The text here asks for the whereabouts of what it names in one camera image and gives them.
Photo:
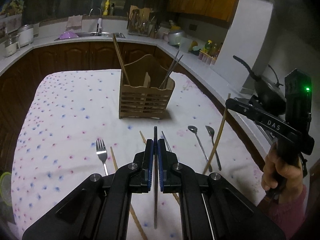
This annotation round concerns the condiment bottles group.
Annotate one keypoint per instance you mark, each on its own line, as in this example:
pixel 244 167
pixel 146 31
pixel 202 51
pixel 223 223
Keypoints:
pixel 209 53

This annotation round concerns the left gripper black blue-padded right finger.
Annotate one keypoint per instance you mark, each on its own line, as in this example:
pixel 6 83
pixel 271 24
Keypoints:
pixel 175 177

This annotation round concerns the wooden utensil caddy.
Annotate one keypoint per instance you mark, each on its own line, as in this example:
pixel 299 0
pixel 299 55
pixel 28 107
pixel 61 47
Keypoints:
pixel 136 101

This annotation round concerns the chrome sink faucet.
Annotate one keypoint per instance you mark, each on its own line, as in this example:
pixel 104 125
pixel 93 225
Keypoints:
pixel 99 21

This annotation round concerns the wooden chopstick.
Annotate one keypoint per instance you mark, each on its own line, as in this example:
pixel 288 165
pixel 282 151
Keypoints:
pixel 133 214
pixel 147 80
pixel 174 194
pixel 216 142
pixel 121 62

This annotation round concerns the white electric pot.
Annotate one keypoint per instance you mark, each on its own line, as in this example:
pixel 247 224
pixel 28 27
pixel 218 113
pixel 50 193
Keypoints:
pixel 11 45

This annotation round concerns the silver rice cooker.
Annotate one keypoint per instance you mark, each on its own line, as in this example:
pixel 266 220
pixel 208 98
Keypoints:
pixel 175 36

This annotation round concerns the white floral tablecloth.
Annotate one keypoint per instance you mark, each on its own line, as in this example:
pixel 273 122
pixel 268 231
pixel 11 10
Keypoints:
pixel 56 148

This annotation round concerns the steel chopstick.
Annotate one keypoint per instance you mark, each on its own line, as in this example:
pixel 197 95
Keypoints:
pixel 166 142
pixel 173 65
pixel 155 176

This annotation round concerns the wooden chopstick beside fork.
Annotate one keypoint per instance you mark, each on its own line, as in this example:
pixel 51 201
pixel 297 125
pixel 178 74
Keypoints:
pixel 133 214

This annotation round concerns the wooden upper cabinets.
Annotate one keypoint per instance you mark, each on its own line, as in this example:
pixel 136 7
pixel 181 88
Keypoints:
pixel 217 9

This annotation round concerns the wooden chopstick in caddy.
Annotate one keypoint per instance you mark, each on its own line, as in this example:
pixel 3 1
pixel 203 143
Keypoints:
pixel 121 62

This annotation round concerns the black wok with handle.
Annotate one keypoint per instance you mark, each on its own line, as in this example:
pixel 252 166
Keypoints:
pixel 268 93

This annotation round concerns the steel chopstick in caddy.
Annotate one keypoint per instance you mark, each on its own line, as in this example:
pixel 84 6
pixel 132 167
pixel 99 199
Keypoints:
pixel 173 65

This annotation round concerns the steel spoon left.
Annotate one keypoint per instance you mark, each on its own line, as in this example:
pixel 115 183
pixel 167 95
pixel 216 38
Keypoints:
pixel 194 130

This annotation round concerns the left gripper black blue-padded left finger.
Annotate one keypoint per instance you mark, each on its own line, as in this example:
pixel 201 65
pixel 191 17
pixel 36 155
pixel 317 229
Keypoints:
pixel 131 178

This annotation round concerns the white rice cooker pot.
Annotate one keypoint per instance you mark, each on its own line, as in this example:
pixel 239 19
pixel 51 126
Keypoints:
pixel 25 35

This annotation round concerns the grey dish cloth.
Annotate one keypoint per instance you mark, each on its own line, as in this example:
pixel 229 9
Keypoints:
pixel 74 23

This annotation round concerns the steel fork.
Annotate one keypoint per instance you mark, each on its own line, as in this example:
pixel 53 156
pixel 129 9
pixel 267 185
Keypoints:
pixel 102 154

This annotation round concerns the yellow detergent bottle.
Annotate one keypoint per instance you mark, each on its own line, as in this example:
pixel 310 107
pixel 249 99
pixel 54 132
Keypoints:
pixel 107 5

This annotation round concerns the person's right hand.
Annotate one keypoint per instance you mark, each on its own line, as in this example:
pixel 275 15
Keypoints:
pixel 277 174

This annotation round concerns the counter utensil drying rack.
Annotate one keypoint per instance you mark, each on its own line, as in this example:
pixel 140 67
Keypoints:
pixel 142 22

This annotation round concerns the wooden base cabinets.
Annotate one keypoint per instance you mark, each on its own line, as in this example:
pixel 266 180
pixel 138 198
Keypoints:
pixel 20 81

